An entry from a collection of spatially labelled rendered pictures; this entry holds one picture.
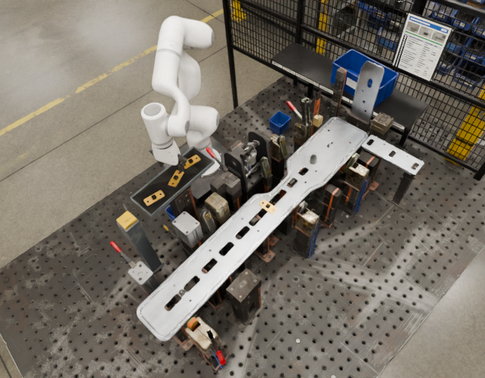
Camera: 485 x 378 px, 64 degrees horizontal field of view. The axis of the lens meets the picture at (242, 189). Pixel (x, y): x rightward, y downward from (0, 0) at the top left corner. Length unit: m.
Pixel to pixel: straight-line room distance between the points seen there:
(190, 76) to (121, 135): 1.98
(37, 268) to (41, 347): 0.41
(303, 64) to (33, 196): 2.36
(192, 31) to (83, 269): 1.27
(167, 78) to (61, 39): 3.71
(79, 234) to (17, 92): 2.57
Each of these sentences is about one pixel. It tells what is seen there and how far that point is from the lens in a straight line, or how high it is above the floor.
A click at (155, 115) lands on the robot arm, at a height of 1.56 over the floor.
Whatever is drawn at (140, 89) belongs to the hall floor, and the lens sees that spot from 4.03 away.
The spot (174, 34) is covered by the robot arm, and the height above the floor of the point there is 1.67.
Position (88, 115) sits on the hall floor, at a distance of 3.95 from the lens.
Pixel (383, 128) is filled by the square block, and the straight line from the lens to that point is 2.06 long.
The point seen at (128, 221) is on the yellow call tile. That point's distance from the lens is 1.62.
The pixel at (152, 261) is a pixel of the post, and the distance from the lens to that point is 1.92.
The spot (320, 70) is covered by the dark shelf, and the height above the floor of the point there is 1.03.
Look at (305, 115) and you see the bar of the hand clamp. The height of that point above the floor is 1.13.
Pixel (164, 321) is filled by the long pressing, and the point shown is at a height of 1.00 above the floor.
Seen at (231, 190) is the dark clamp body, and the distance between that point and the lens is 1.74.
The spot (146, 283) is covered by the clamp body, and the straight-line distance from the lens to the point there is 1.61.
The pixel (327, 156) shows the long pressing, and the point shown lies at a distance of 1.94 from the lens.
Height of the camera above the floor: 2.48
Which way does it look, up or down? 55 degrees down
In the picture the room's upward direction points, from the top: 6 degrees counter-clockwise
